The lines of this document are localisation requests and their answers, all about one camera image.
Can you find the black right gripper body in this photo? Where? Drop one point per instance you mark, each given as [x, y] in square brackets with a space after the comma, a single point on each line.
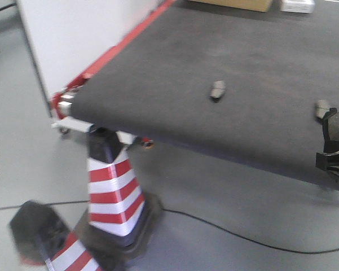
[328, 160]

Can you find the white long box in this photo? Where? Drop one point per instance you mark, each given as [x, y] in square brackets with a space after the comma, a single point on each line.
[297, 6]

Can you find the cardboard box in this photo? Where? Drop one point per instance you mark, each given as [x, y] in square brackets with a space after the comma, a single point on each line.
[251, 5]

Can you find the red white cone left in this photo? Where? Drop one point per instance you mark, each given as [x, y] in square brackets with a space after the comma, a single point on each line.
[121, 218]

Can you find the red white cone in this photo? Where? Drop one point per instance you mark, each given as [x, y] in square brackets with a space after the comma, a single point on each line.
[44, 242]
[121, 218]

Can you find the red white cone right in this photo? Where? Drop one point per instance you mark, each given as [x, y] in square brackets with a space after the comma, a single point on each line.
[44, 242]

